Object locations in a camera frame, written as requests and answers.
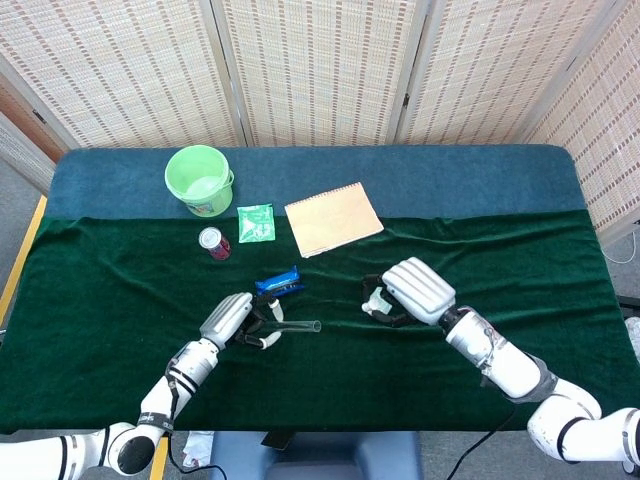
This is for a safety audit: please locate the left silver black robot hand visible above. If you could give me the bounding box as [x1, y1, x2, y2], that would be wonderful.
[199, 292, 285, 351]

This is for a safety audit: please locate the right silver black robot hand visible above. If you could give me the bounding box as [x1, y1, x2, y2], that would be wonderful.
[360, 256, 457, 329]

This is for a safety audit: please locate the clear glass test tube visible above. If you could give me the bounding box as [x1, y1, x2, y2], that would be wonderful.
[259, 319, 322, 335]

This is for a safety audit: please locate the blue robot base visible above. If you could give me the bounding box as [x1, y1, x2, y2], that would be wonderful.
[208, 428, 424, 480]

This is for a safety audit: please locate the blue cookie packet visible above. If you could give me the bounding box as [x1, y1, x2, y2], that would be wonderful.
[254, 265, 305, 300]

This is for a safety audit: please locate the red drink can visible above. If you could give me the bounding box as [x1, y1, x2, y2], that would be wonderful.
[197, 226, 233, 262]

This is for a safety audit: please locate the green white sachet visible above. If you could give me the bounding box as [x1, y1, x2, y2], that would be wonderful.
[236, 202, 277, 245]

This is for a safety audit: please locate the cream spiral notebook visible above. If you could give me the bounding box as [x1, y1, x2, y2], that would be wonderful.
[283, 181, 386, 259]

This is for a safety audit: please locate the blue table cover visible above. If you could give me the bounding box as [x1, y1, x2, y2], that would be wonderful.
[47, 144, 587, 224]

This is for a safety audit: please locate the dark green velvet cloth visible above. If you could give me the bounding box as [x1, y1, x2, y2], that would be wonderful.
[0, 209, 626, 435]

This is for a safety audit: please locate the flat black object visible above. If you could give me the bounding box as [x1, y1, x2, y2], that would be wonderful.
[260, 429, 292, 451]

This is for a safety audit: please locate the crumpled white paper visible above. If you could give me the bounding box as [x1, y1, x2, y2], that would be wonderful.
[180, 430, 215, 469]

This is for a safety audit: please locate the light green plastic bucket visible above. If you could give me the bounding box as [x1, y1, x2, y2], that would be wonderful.
[164, 144, 236, 218]

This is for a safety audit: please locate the woven bamboo screen panel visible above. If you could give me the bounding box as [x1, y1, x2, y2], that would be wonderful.
[394, 0, 621, 146]
[209, 0, 431, 149]
[0, 0, 246, 151]
[519, 0, 640, 246]

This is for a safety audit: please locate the grey woven panel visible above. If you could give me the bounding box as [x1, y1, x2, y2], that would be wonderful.
[0, 112, 57, 196]

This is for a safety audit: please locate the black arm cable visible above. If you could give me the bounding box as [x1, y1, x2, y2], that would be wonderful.
[166, 384, 229, 476]

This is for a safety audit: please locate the black power cable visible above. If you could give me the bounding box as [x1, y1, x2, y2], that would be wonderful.
[449, 409, 521, 480]

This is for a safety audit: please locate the thin white cable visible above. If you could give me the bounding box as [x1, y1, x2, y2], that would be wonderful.
[602, 242, 636, 265]

